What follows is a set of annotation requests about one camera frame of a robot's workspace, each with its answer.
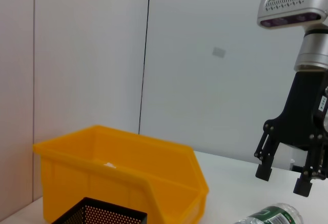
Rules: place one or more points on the white paper ball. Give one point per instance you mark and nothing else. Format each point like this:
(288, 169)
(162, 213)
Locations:
(109, 165)

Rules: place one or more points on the clear bottle with green label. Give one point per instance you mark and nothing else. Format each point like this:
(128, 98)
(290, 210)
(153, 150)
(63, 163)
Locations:
(271, 215)

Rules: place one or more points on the black mesh pen holder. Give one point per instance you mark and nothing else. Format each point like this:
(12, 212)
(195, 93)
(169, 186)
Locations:
(102, 213)

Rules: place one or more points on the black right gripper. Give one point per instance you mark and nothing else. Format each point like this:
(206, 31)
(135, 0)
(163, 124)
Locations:
(299, 121)

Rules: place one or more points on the yellow plastic bin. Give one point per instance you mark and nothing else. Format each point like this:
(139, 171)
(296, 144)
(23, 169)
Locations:
(102, 183)

